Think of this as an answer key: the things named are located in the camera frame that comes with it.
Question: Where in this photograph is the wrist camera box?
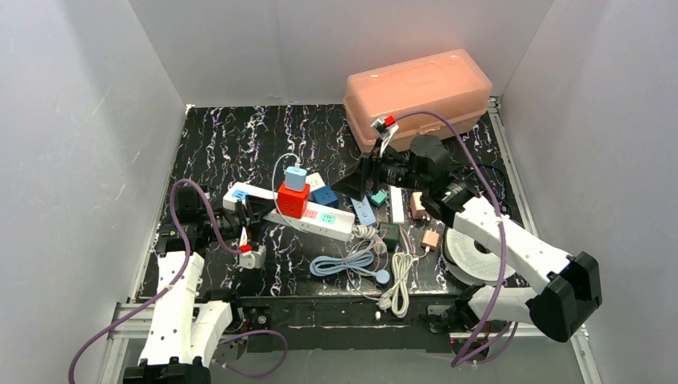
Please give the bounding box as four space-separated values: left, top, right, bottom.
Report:
371 115 399 158
238 244 266 270

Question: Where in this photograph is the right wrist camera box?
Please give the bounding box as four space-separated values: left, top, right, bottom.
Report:
371 115 399 158

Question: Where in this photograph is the white knotted strip cord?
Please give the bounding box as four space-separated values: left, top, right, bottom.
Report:
352 225 389 257

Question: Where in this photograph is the light blue socket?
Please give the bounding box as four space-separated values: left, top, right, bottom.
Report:
350 196 377 226

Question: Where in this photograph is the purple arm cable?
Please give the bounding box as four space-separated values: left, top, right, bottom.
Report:
67 178 289 384
394 110 520 368

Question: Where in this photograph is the teal small adapter plug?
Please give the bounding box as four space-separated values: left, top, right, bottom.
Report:
369 190 388 207

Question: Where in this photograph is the long white power strip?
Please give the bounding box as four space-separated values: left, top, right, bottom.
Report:
222 182 355 242

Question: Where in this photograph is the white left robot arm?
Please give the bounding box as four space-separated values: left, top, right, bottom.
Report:
122 180 275 383

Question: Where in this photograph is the thin pink charging cable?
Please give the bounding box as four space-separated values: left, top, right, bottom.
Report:
338 227 430 277

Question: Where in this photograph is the pink translucent storage box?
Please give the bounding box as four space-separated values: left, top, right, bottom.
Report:
343 49 493 153

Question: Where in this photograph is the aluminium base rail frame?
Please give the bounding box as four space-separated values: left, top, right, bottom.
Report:
108 294 602 383

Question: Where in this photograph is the black coiled usb cable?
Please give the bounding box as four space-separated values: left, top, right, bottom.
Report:
455 162 514 213

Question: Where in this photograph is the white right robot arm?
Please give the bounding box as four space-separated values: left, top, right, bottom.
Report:
331 134 602 342

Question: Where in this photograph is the small pink usb plug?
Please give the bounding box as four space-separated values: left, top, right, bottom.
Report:
420 230 440 252

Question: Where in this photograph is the blue power adapter plug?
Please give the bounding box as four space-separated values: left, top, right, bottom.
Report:
311 186 339 209

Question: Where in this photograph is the white power cord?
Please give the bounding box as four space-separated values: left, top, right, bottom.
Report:
377 249 417 319

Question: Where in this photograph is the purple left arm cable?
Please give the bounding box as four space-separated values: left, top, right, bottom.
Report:
67 178 289 384

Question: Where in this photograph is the red power adapter plug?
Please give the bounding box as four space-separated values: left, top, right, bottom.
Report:
276 182 309 219

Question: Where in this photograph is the light blue cable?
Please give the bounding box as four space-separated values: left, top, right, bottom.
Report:
309 250 392 285

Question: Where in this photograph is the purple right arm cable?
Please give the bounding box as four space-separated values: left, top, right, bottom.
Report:
394 110 520 368

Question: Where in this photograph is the small light blue charger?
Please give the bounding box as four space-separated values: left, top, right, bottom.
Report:
285 166 308 192

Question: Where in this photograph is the pink power adapter plug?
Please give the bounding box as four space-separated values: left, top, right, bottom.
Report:
409 191 428 220

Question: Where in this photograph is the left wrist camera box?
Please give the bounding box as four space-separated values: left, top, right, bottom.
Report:
238 244 266 270

